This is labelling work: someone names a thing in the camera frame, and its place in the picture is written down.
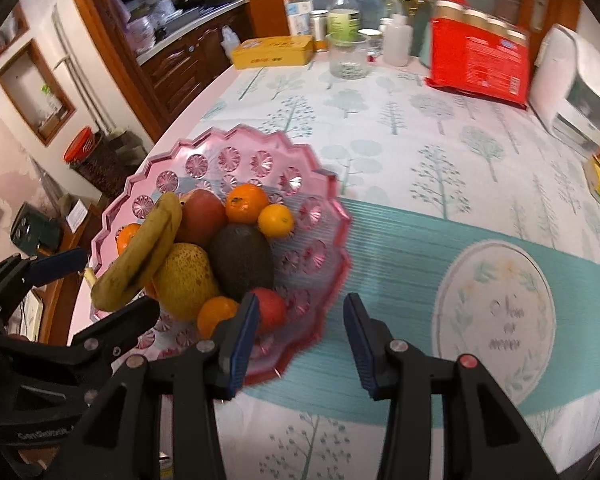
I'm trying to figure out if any large orange with stem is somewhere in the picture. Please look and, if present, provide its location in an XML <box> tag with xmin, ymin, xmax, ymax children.
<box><xmin>196</xmin><ymin>296</ymin><xmax>239</xmax><ymax>339</ymax></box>

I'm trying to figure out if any yellow spotted banana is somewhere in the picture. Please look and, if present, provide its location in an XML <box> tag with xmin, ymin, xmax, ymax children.
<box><xmin>91</xmin><ymin>192</ymin><xmax>182</xmax><ymax>312</ymax></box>

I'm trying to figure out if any red lychee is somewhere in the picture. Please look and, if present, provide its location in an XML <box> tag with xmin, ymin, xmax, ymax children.
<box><xmin>251</xmin><ymin>287</ymin><xmax>287</xmax><ymax>334</ymax></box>

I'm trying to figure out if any small orange mandarin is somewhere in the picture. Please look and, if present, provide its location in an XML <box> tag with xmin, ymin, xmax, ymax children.
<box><xmin>116</xmin><ymin>223</ymin><xmax>140</xmax><ymax>255</ymax></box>

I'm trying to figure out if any small yellow-orange kumquat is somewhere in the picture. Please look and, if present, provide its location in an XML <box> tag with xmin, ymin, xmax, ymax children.
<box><xmin>258</xmin><ymin>204</ymin><xmax>294</xmax><ymax>238</ymax></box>

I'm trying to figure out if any yellow pear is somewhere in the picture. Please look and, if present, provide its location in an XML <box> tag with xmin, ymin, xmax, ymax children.
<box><xmin>152</xmin><ymin>243</ymin><xmax>219</xmax><ymax>322</ymax></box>

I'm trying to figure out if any dark avocado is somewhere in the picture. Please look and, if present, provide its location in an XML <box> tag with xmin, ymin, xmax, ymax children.
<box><xmin>208</xmin><ymin>223</ymin><xmax>275</xmax><ymax>301</ymax></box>

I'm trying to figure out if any pink plastic fruit plate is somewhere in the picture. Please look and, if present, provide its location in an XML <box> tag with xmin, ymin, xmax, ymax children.
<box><xmin>91</xmin><ymin>125</ymin><xmax>351</xmax><ymax>385</ymax></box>

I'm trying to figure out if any red apple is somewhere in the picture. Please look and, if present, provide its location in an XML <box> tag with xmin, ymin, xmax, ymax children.
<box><xmin>175</xmin><ymin>188</ymin><xmax>228</xmax><ymax>248</ymax></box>

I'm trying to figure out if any red lid container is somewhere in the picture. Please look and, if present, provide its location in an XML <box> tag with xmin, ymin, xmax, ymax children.
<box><xmin>64</xmin><ymin>126</ymin><xmax>96</xmax><ymax>164</ymax></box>

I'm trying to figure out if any tree pattern tablecloth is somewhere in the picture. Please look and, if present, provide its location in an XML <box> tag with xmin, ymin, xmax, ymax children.
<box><xmin>69</xmin><ymin>54</ymin><xmax>600</xmax><ymax>480</ymax></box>

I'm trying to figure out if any clear glass cup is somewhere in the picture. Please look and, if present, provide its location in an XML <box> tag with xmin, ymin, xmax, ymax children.
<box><xmin>327</xmin><ymin>34</ymin><xmax>370</xmax><ymax>80</ymax></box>

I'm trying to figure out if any red snack package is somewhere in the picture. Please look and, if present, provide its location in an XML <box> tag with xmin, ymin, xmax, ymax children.
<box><xmin>425</xmin><ymin>0</ymin><xmax>530</xmax><ymax>107</ymax></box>

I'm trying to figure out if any white appliance with towel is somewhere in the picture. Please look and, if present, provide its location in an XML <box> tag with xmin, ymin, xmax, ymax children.
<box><xmin>529</xmin><ymin>24</ymin><xmax>600</xmax><ymax>157</ymax></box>

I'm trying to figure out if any white squeeze bottle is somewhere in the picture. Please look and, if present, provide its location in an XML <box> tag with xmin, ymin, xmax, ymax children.
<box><xmin>382</xmin><ymin>0</ymin><xmax>413</xmax><ymax>67</ymax></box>

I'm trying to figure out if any yellow flat box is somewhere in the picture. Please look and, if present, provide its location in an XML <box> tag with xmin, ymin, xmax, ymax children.
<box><xmin>232</xmin><ymin>36</ymin><xmax>314</xmax><ymax>70</ymax></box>

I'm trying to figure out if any clear bottle green label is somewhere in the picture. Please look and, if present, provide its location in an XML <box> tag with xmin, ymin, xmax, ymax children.
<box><xmin>327</xmin><ymin>0</ymin><xmax>360</xmax><ymax>41</ymax></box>

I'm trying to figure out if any small metal can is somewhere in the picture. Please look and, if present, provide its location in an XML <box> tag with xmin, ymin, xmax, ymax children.
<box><xmin>310</xmin><ymin>10</ymin><xmax>328</xmax><ymax>52</ymax></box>

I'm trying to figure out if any small white blue carton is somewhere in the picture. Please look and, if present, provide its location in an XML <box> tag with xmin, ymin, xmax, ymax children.
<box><xmin>284</xmin><ymin>0</ymin><xmax>313</xmax><ymax>36</ymax></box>

